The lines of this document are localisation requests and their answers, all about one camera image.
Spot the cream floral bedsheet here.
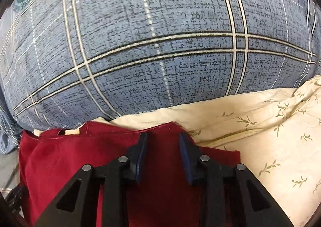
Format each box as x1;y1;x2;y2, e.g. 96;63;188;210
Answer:
33;75;321;226

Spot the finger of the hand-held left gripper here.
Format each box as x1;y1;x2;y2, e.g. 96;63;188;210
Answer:
4;183;27;215

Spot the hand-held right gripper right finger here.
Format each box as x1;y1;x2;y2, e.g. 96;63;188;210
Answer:
178;131;294;227

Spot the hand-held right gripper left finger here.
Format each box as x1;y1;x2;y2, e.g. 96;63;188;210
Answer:
35;132;149;227

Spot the blue plaid pillow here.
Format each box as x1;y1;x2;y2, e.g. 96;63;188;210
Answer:
0;0;321;156

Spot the red t-shirt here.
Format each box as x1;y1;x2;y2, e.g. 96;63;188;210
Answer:
18;121;242;227

